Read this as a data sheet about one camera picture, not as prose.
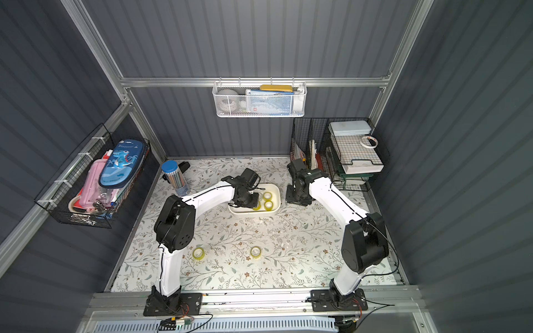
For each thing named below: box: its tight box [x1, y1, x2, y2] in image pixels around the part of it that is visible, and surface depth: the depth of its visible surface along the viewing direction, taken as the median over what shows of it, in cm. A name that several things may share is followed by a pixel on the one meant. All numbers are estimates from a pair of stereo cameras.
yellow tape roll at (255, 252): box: [249, 245, 262, 259], surface depth 86 cm
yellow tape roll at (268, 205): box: [263, 200, 274, 212], surface depth 101 cm
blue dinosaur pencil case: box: [98, 139, 145, 189], surface depth 71 cm
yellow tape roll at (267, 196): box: [262, 191, 273, 202], surface depth 104 cm
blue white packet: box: [244, 89, 295, 116], surface depth 88 cm
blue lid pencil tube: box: [161, 159, 191, 198], surface depth 96 cm
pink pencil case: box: [79, 158, 113, 212], surface depth 69 cm
